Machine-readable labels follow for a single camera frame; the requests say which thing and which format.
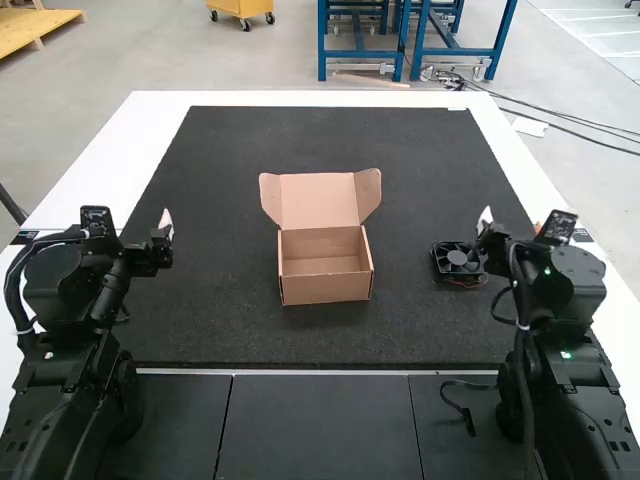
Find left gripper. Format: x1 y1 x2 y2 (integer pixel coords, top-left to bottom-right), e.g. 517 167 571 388
122 208 175 276

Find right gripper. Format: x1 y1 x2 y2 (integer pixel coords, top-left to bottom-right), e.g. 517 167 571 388
473 204 514 276

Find black square fan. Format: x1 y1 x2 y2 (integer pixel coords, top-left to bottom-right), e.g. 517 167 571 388
430 240 489 290

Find cardboard box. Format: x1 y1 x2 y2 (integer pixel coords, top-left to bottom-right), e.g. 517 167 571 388
258 168 384 307

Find white paper sheet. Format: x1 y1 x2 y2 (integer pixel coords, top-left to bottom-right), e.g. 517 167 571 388
513 116 551 138

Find black mat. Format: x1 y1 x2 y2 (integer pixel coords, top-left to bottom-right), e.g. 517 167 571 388
115 104 539 372

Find wooden plank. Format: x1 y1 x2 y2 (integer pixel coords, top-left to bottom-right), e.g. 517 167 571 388
330 70 412 90

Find dark base panel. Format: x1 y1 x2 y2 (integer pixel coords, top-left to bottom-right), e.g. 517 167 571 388
408 374 547 480
213 373 426 480
97 372 234 480

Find yellow wheeled cart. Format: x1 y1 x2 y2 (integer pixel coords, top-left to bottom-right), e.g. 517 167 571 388
205 0 277 33

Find wooden pallet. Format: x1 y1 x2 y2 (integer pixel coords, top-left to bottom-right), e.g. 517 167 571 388
0 8 89 62

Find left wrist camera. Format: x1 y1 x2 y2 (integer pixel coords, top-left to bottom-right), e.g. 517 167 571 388
79 204 114 239

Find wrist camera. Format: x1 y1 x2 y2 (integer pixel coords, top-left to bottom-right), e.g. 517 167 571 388
541 209 580 245
79 204 114 239

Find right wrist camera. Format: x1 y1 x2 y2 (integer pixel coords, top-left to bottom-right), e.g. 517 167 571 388
541 209 580 245

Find black floor cable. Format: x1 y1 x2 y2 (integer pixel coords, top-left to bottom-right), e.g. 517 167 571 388
439 69 640 154

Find blue metal frame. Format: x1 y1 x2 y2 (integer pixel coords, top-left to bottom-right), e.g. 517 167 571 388
408 0 520 84
316 0 407 84

